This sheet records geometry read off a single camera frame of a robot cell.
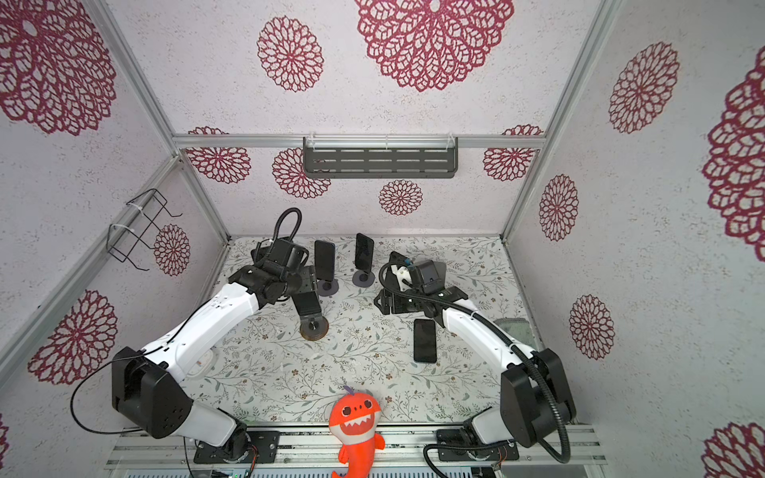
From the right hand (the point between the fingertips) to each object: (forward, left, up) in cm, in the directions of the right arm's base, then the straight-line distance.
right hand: (383, 297), depth 83 cm
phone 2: (+15, +19, -1) cm, 25 cm away
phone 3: (+28, +9, -14) cm, 33 cm away
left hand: (+3, +22, +4) cm, 23 cm away
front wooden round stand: (-2, +22, -15) cm, 27 cm away
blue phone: (-5, -13, -16) cm, 21 cm away
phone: (-1, +22, -2) cm, 22 cm away
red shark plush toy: (-31, +7, -7) cm, 32 cm away
